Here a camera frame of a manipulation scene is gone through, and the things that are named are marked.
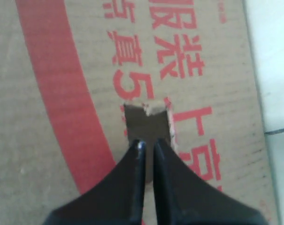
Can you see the red-printed cardboard box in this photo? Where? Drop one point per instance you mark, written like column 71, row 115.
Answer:
column 80, row 80

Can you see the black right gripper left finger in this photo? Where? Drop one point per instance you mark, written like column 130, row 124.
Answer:
column 117, row 200

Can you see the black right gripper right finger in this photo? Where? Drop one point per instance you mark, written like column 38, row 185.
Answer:
column 183, row 198

